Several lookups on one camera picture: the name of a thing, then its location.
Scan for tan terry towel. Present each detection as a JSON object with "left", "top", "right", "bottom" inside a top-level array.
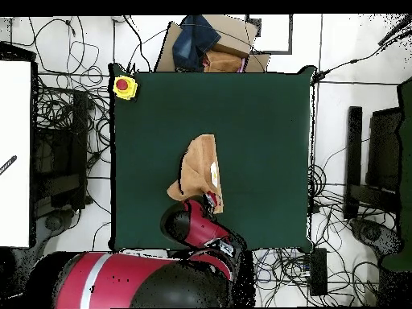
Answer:
[{"left": 166, "top": 134, "right": 225, "bottom": 214}]

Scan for black flat bar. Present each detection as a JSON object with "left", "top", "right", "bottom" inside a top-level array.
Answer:
[{"left": 343, "top": 105, "right": 364, "bottom": 220}]

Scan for dark green table cloth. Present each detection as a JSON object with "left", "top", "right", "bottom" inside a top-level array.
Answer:
[{"left": 109, "top": 62, "right": 318, "bottom": 252}]

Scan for black power box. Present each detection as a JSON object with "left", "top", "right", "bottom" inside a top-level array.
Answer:
[{"left": 309, "top": 247, "right": 328, "bottom": 296}]

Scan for yellow emergency stop button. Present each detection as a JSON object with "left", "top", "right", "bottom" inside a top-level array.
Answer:
[{"left": 112, "top": 74, "right": 139, "bottom": 101}]

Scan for brown folded cloth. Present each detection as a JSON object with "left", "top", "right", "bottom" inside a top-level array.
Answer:
[{"left": 203, "top": 50, "right": 244, "bottom": 73}]

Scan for blue jeans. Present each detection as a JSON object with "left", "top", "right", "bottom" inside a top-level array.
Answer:
[{"left": 171, "top": 14, "right": 222, "bottom": 72}]

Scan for black equipment rack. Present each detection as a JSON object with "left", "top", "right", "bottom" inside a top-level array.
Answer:
[{"left": 31, "top": 89, "right": 94, "bottom": 220}]

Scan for black round knob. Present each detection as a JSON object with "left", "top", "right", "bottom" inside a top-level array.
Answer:
[
  {"left": 361, "top": 225, "right": 382, "bottom": 242},
  {"left": 44, "top": 214, "right": 64, "bottom": 231}
]

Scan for brown cardboard box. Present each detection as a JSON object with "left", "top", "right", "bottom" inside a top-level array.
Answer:
[{"left": 154, "top": 14, "right": 271, "bottom": 73}]

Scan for dark grey stand base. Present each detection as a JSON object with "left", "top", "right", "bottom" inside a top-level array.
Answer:
[
  {"left": 30, "top": 207, "right": 81, "bottom": 258},
  {"left": 349, "top": 217, "right": 405, "bottom": 262}
]

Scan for black panel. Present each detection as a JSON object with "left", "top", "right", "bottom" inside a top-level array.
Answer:
[{"left": 365, "top": 106, "right": 403, "bottom": 192}]

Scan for dark green fabric panel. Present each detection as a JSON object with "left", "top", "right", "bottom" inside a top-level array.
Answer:
[{"left": 397, "top": 76, "right": 412, "bottom": 271}]

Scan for striped black rod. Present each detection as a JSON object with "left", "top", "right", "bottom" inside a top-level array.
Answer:
[{"left": 0, "top": 154, "right": 18, "bottom": 176}]

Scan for white panel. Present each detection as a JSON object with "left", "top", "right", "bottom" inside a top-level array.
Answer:
[{"left": 0, "top": 60, "right": 32, "bottom": 249}]

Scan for black cable tangle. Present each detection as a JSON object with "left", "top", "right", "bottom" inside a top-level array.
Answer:
[
  {"left": 91, "top": 220, "right": 113, "bottom": 252},
  {"left": 28, "top": 15, "right": 112, "bottom": 181},
  {"left": 253, "top": 162, "right": 398, "bottom": 308}
]

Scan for black cable with connector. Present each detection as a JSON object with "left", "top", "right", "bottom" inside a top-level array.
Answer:
[{"left": 310, "top": 28, "right": 412, "bottom": 85}]

